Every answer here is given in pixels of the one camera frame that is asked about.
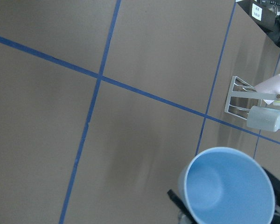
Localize white wire cup rack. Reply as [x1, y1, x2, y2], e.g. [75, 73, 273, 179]
[224, 76, 280, 120]

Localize pink plastic cup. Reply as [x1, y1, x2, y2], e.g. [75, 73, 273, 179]
[255, 74, 280, 94]

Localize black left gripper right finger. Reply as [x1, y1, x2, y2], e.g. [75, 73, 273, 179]
[263, 167, 280, 224]

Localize black power box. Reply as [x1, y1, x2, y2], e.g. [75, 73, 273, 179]
[236, 0, 280, 48]

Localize grey plastic cup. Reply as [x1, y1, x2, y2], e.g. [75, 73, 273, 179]
[246, 106, 280, 132]

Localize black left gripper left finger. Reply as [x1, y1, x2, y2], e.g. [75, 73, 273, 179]
[167, 189, 194, 224]

